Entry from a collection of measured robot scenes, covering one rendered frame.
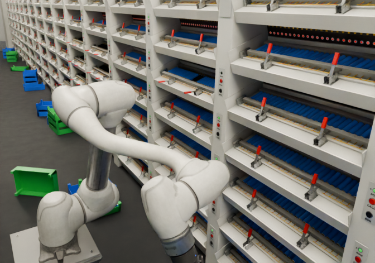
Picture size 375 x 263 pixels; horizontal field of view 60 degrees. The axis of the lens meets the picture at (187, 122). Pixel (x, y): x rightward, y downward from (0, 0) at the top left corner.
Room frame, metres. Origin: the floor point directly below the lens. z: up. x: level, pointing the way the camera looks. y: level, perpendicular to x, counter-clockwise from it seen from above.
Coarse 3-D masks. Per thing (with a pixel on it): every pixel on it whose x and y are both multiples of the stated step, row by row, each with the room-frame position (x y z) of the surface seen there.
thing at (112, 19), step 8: (112, 16) 2.52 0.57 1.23; (120, 16) 2.55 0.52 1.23; (128, 16) 2.59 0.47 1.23; (112, 24) 2.52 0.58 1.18; (112, 40) 2.51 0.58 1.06; (112, 48) 2.51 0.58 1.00; (120, 48) 2.55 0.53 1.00; (112, 64) 2.51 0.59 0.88; (112, 72) 2.52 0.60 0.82; (120, 72) 2.54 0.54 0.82
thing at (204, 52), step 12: (192, 24) 1.88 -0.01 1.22; (204, 24) 1.77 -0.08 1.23; (216, 24) 1.68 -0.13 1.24; (156, 36) 1.93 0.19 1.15; (168, 36) 1.90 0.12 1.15; (180, 36) 1.84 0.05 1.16; (192, 36) 1.78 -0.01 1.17; (204, 36) 1.72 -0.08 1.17; (216, 36) 1.67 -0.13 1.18; (156, 48) 1.90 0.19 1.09; (168, 48) 1.77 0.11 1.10; (180, 48) 1.71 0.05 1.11; (192, 48) 1.66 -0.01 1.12; (204, 48) 1.60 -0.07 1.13; (216, 48) 1.41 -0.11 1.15; (192, 60) 1.59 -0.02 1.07; (204, 60) 1.49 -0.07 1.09
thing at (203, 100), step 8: (168, 64) 1.97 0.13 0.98; (176, 64) 2.00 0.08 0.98; (192, 64) 1.87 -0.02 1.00; (152, 72) 1.91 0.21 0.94; (160, 72) 1.92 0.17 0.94; (160, 80) 1.86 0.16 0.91; (168, 88) 1.78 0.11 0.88; (176, 88) 1.69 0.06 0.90; (184, 88) 1.67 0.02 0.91; (184, 96) 1.64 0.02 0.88; (192, 96) 1.56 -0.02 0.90; (200, 96) 1.53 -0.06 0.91; (208, 96) 1.50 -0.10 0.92; (200, 104) 1.52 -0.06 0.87; (208, 104) 1.45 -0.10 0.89
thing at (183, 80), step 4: (164, 72) 1.91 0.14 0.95; (168, 76) 1.87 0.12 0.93; (172, 76) 1.82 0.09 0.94; (176, 76) 1.79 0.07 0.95; (180, 80) 1.75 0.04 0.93; (184, 80) 1.71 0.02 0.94; (188, 80) 1.69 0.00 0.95; (188, 84) 1.68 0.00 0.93; (192, 84) 1.65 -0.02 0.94; (196, 84) 1.61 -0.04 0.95; (200, 84) 1.60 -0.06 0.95; (192, 88) 1.62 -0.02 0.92; (204, 88) 1.55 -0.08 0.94; (208, 88) 1.53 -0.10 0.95; (212, 88) 1.52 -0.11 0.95; (212, 92) 1.50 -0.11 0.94
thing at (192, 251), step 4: (192, 248) 0.73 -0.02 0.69; (188, 252) 0.72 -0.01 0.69; (192, 252) 0.72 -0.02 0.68; (196, 252) 0.74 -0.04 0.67; (172, 256) 0.72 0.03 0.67; (176, 256) 0.71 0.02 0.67; (180, 256) 0.71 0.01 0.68; (184, 256) 0.71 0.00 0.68; (188, 256) 0.71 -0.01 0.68; (192, 256) 0.72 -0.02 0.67; (196, 256) 0.73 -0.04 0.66; (172, 260) 0.72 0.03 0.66; (176, 260) 0.71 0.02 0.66; (180, 260) 0.71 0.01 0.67; (184, 260) 0.71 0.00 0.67; (188, 260) 0.71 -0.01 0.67; (192, 260) 0.71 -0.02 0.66; (196, 260) 0.76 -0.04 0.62
